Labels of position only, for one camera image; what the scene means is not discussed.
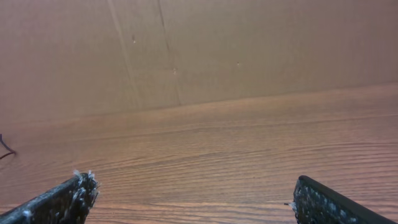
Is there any cardboard back board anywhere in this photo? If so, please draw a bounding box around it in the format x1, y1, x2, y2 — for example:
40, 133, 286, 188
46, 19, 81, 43
1, 0, 397, 124

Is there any black cable with barrel plug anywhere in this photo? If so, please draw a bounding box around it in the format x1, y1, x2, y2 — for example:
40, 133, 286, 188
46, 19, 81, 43
0, 133, 17, 161

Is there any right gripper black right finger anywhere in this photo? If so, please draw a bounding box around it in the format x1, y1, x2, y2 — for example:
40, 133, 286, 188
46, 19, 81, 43
287, 175, 397, 224

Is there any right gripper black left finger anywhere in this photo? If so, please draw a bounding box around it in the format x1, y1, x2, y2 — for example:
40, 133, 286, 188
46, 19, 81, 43
1, 171, 98, 224

